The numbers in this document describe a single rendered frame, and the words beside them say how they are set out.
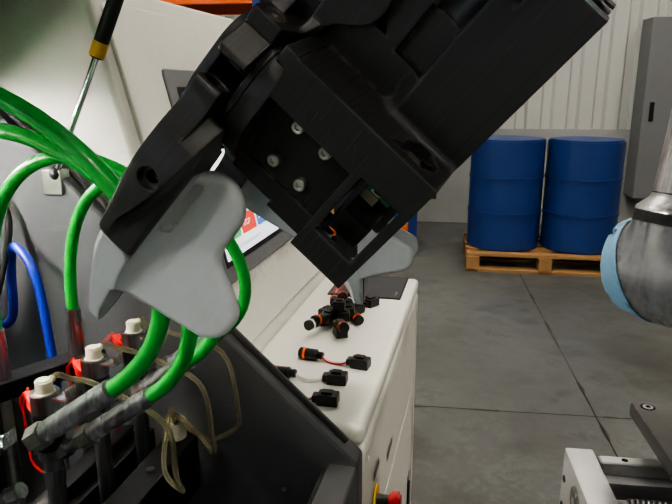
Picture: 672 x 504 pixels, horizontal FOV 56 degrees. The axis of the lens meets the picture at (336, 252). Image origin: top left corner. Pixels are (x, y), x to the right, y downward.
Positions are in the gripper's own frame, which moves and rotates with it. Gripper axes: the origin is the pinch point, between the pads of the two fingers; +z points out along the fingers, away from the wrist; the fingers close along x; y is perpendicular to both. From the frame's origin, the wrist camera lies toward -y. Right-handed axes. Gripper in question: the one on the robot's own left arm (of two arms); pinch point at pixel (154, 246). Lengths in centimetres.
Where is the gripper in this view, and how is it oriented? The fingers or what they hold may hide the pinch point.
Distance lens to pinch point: 30.6
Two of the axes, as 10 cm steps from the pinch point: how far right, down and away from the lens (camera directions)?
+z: -5.6, 5.7, 6.0
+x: 4.1, -4.4, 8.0
